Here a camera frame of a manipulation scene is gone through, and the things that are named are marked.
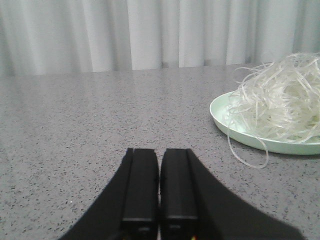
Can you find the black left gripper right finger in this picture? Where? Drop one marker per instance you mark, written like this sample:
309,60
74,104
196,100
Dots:
196,206

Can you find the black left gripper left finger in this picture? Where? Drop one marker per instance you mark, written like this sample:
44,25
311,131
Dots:
127,207

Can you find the white translucent vermicelli bundle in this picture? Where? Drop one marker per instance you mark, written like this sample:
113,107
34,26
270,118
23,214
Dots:
279,101

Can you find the light green round plate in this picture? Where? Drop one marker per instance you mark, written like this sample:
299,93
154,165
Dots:
218,110

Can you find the white pleated curtain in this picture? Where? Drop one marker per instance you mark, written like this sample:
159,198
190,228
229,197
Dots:
39,37

